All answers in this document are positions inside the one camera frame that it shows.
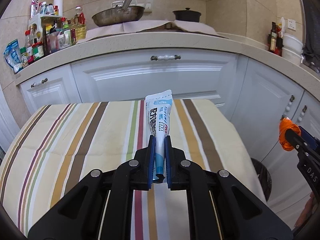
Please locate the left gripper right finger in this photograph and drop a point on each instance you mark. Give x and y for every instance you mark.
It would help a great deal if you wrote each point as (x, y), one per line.
(219, 205)

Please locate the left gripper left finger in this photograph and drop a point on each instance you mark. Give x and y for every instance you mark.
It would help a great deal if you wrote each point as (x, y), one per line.
(99, 206)

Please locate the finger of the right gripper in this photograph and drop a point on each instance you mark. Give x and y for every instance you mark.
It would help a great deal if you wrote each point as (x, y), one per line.
(293, 141)
(312, 141)

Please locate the orange bag ball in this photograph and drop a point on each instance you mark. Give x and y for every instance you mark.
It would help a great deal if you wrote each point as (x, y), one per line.
(287, 126)

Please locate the blue white toothpaste tube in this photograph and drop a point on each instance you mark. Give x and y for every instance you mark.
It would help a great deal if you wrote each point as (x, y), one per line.
(158, 108)

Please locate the black trash bin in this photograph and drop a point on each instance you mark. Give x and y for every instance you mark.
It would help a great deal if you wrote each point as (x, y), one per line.
(264, 178)

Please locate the person's right hand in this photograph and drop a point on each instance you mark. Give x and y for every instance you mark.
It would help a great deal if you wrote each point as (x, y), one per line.
(308, 210)

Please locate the white bowl stack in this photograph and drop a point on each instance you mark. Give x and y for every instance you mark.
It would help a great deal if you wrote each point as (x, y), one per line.
(292, 49)

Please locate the dark sauce bottle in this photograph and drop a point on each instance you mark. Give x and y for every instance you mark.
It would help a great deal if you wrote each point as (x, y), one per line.
(273, 38)

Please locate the dark hanging cloth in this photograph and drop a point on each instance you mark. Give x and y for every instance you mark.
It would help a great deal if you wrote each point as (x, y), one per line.
(311, 44)

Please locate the beige stove cover cloth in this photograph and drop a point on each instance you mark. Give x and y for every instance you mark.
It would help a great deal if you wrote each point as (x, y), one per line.
(149, 26)

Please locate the red lidded jar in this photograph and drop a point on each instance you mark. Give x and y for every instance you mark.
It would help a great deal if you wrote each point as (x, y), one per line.
(38, 51)

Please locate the black pot with lid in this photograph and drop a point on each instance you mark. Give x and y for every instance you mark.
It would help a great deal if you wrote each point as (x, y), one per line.
(187, 15)

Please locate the blue white pouch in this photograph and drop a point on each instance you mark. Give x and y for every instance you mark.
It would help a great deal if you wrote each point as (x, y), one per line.
(13, 57)

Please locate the yellow cooking oil bottle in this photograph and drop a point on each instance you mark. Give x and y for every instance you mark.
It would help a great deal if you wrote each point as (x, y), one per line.
(79, 24)

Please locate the white spice rack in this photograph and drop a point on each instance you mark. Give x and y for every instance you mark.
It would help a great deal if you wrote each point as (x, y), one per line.
(52, 31)

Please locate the steel wok pan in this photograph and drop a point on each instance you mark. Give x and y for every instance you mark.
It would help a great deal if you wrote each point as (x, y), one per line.
(119, 14)

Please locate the paper towel roll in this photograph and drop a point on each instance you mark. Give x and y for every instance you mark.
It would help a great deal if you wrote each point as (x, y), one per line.
(59, 4)

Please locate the right cabinet door handle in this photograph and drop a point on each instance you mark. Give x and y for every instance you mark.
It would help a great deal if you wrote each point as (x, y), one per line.
(302, 114)

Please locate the cabinet door handle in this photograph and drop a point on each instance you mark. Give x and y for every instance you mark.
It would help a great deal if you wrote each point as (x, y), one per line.
(288, 107)
(302, 114)

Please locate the left cabinet door handle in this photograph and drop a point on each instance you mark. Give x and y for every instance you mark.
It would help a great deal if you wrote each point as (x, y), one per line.
(288, 107)

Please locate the white wall socket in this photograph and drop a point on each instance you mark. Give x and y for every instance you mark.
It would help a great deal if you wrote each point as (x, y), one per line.
(291, 24)

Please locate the left drawer handle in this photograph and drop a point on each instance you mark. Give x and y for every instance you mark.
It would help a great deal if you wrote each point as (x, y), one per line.
(35, 84)

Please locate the wide drawer handle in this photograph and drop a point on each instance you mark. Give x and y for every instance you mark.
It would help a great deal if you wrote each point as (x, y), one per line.
(165, 57)

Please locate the white double wall switch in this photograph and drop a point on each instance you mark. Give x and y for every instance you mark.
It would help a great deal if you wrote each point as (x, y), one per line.
(148, 6)

